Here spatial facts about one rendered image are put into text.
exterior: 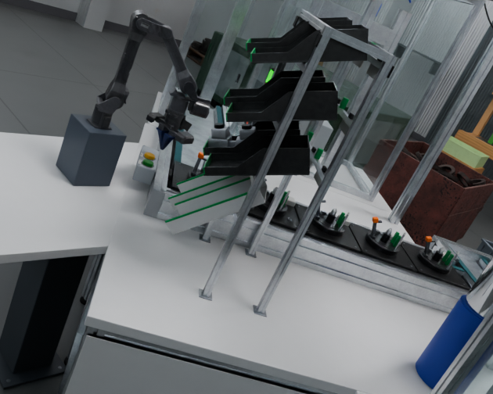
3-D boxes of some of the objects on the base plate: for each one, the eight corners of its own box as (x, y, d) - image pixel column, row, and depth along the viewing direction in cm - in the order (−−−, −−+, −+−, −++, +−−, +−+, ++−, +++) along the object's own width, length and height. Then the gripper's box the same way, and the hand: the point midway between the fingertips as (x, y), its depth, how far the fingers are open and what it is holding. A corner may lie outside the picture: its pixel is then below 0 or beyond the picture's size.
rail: (142, 214, 183) (153, 186, 179) (160, 130, 263) (168, 109, 259) (158, 219, 184) (169, 191, 180) (171, 134, 264) (179, 114, 260)
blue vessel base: (426, 392, 158) (476, 320, 148) (407, 355, 172) (452, 288, 162) (470, 404, 161) (523, 336, 151) (448, 367, 175) (495, 302, 165)
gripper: (152, 97, 188) (138, 137, 194) (190, 122, 181) (174, 162, 186) (163, 98, 193) (149, 136, 199) (202, 122, 186) (185, 162, 192)
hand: (165, 141), depth 191 cm, fingers closed
